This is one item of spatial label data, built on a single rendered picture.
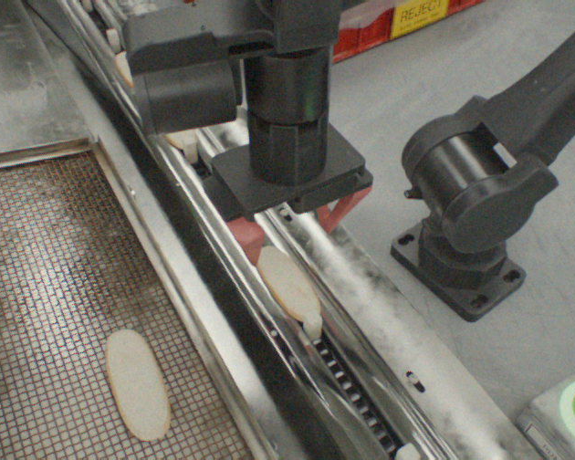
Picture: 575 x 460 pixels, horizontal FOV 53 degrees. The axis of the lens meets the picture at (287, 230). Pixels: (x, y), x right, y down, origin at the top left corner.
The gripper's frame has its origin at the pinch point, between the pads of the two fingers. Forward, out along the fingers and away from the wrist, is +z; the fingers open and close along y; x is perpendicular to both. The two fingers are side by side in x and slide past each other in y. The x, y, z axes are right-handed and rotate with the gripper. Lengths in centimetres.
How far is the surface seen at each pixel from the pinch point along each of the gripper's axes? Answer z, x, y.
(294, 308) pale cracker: 7.1, 2.5, 0.9
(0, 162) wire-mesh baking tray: 1.9, -25.3, 19.8
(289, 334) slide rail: 7.8, 4.3, 2.4
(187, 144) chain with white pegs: 5.8, -22.6, 0.6
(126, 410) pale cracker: 1.7, 7.0, 17.6
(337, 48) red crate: 8.6, -34.7, -28.2
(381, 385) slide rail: 7.8, 12.6, -2.0
